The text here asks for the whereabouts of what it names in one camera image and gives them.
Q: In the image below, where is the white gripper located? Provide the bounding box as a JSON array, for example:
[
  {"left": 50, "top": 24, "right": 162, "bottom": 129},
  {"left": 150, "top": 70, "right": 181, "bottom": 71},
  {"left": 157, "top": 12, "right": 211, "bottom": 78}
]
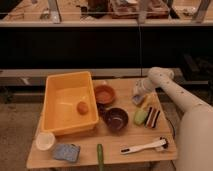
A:
[{"left": 132, "top": 78, "right": 156, "bottom": 106}]

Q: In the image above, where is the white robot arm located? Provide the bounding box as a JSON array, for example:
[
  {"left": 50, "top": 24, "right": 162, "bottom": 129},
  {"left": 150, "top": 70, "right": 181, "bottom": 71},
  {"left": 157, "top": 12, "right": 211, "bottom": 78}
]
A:
[{"left": 132, "top": 67, "right": 213, "bottom": 171}]

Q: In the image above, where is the green yellow corn toy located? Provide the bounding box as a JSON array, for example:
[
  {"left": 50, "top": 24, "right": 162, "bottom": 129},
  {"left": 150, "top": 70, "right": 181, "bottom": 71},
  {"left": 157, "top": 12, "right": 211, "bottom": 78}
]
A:
[{"left": 133, "top": 95, "right": 153, "bottom": 126}]

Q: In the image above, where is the dark purple bowl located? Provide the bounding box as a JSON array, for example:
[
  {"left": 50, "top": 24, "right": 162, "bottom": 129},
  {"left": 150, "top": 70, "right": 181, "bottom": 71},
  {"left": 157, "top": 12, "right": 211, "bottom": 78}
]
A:
[{"left": 103, "top": 108, "right": 129, "bottom": 132}]

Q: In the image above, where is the orange ceramic bowl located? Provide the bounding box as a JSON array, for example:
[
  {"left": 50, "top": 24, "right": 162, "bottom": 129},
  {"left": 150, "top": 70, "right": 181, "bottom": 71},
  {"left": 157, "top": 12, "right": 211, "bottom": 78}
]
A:
[{"left": 94, "top": 85, "right": 116, "bottom": 105}]

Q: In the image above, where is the orange ball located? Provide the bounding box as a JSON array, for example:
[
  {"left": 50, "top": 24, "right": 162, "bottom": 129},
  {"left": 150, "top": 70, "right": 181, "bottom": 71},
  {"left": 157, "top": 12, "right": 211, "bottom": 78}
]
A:
[{"left": 77, "top": 101, "right": 89, "bottom": 115}]

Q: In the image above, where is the yellow plastic tub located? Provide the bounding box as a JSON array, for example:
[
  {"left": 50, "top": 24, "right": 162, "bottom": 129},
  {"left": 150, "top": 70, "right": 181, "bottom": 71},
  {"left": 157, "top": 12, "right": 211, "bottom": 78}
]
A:
[{"left": 41, "top": 71, "right": 99, "bottom": 135}]

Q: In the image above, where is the blue sponge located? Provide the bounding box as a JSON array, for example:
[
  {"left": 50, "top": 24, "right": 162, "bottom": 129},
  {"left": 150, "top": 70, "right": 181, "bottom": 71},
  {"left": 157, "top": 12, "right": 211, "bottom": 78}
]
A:
[{"left": 53, "top": 144, "right": 80, "bottom": 163}]

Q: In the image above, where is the white cup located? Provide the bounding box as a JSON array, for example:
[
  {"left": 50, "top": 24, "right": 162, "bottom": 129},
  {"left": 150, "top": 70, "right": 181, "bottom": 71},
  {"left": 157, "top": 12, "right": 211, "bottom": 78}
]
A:
[{"left": 35, "top": 132, "right": 56, "bottom": 151}]

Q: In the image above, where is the background wooden workbench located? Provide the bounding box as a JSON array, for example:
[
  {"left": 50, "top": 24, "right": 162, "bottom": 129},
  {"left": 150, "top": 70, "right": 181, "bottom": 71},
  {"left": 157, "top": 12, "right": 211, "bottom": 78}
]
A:
[{"left": 0, "top": 0, "right": 213, "bottom": 27}]

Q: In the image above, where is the green handled utensil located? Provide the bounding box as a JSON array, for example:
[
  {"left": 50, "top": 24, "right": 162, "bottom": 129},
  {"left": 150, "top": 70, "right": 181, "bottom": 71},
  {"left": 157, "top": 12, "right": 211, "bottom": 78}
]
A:
[{"left": 97, "top": 144, "right": 104, "bottom": 171}]

